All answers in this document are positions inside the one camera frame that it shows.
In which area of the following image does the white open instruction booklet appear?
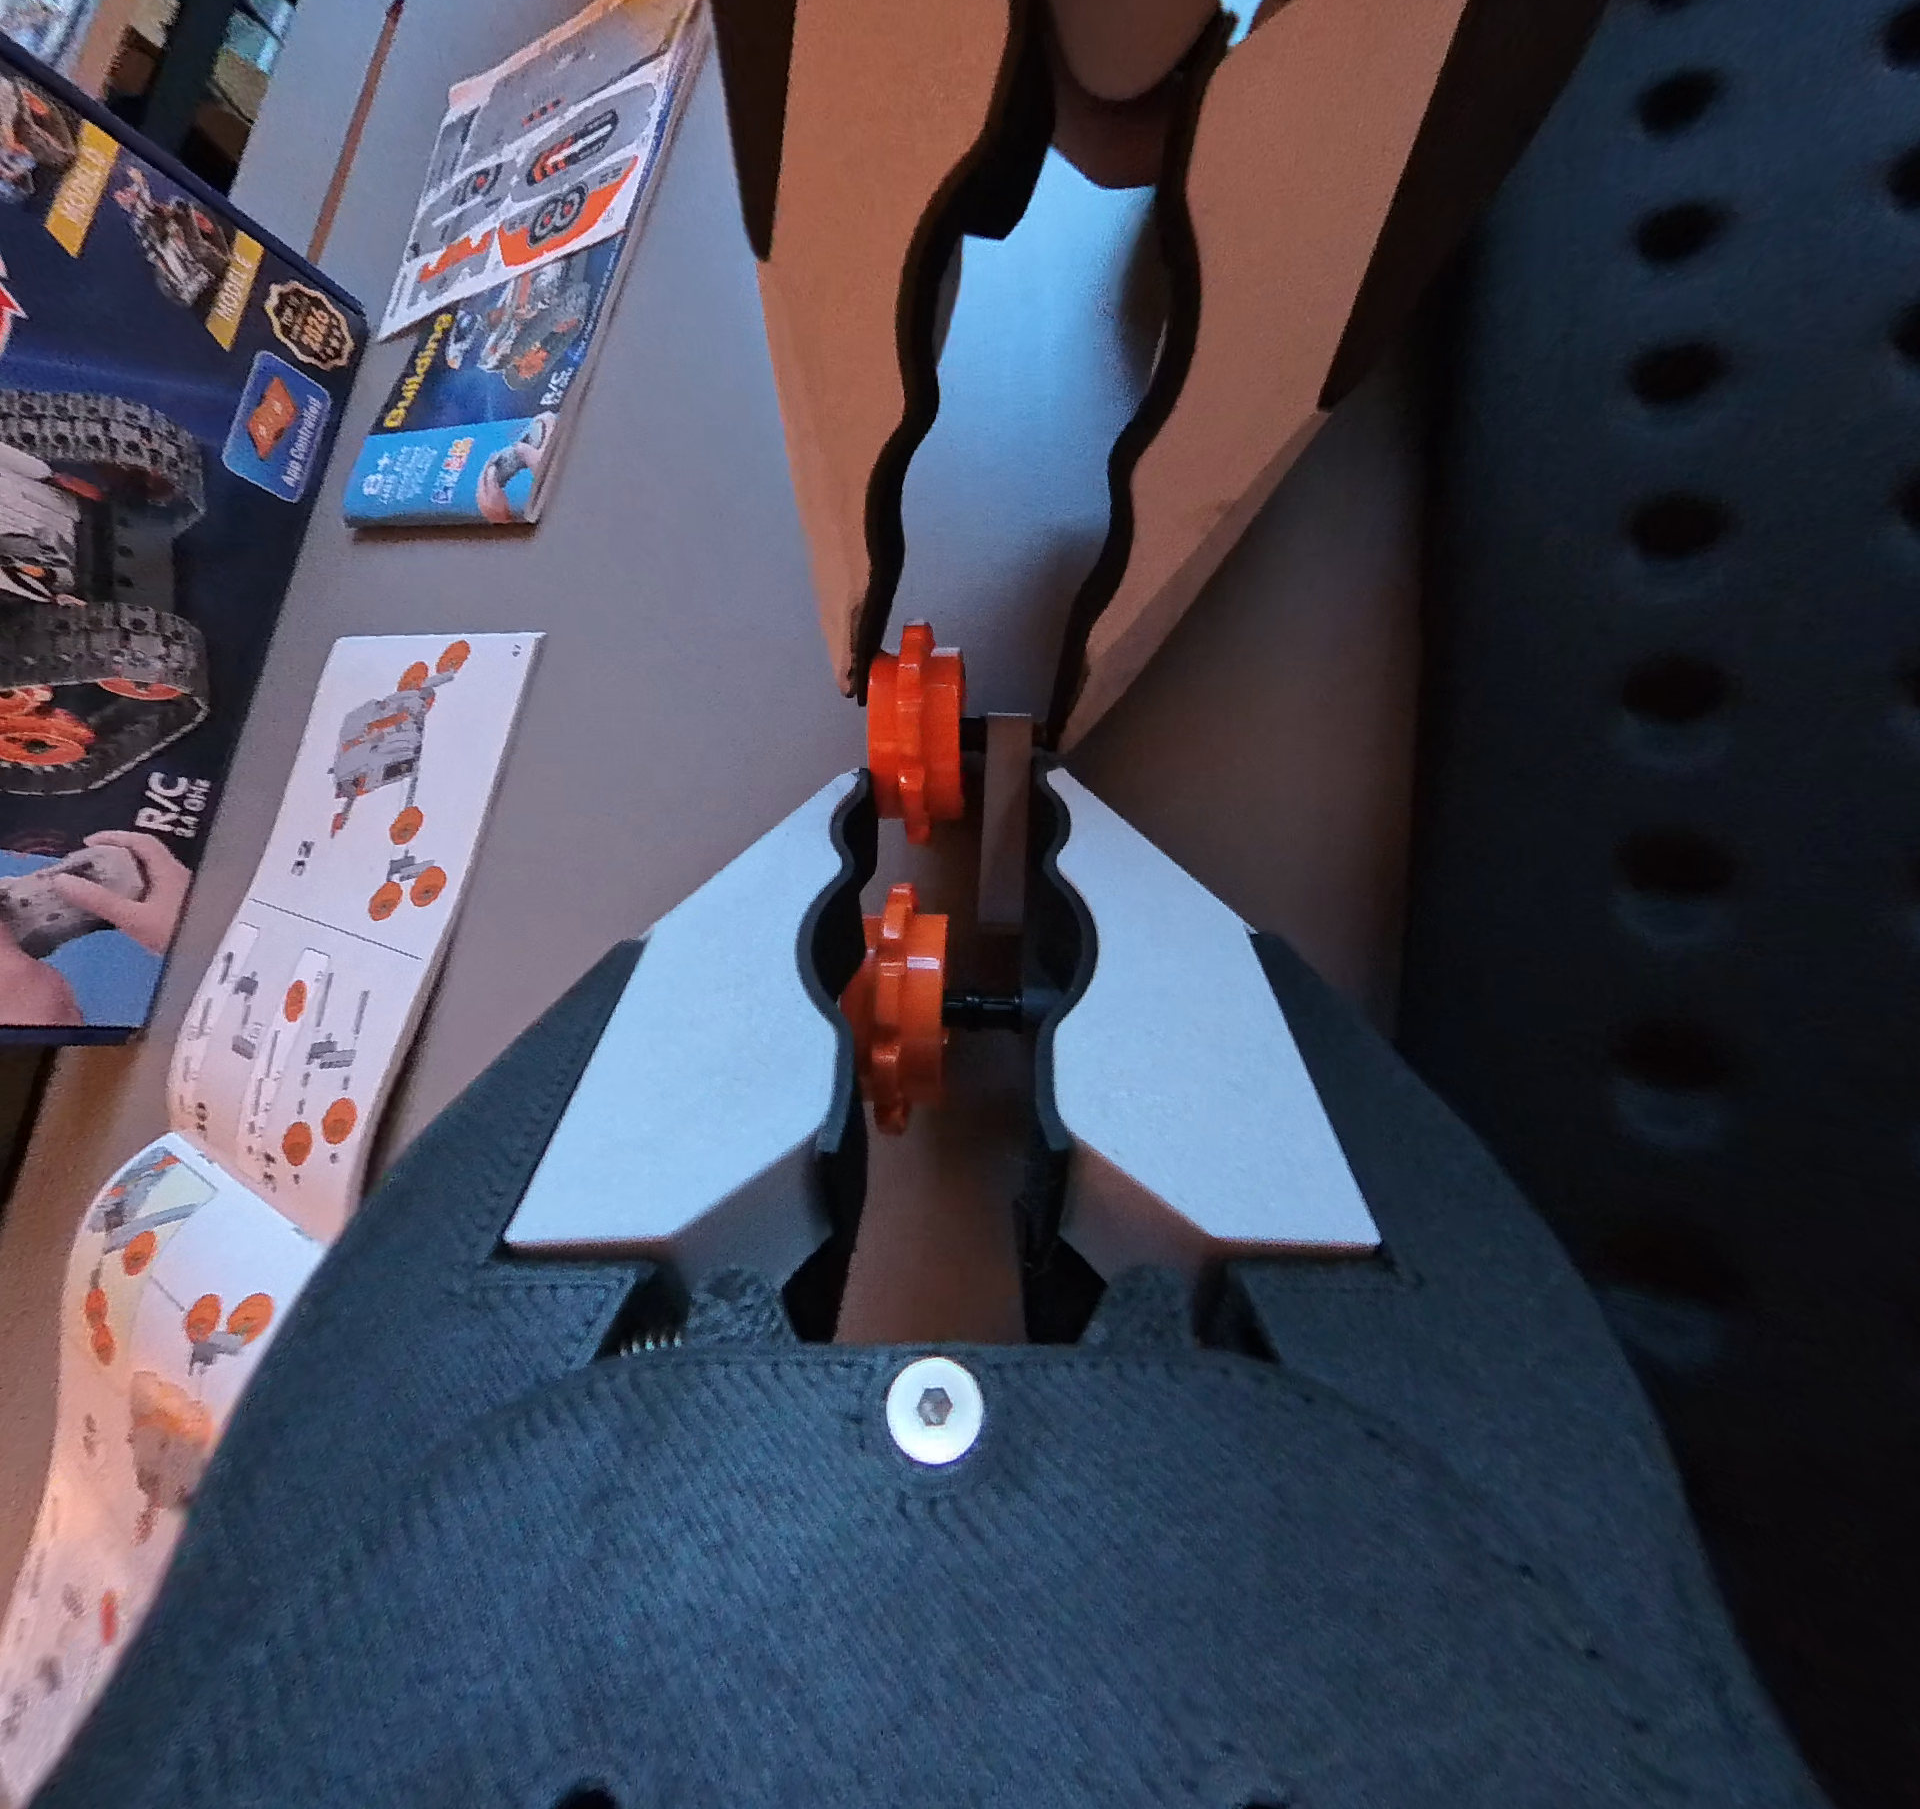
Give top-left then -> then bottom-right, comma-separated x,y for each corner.
0,628 -> 547,1765

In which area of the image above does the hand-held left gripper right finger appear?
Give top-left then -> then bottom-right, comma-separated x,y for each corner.
1019,764 -> 1385,1343

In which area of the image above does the blue cover instruction booklet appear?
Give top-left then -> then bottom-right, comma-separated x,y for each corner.
341,0 -> 710,529

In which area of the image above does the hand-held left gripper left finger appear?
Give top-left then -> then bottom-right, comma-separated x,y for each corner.
504,770 -> 875,1343

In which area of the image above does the grey desk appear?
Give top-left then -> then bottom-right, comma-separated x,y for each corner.
0,0 -> 1428,1348

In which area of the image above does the orange wheeled grey toy assembly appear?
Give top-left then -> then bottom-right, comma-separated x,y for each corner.
836,622 -> 1069,1139

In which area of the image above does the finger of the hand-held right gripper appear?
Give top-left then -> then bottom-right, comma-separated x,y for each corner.
1047,0 -> 1476,751
754,0 -> 1053,705

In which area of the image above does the blue printed toy box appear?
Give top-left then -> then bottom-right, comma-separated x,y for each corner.
0,32 -> 370,1046

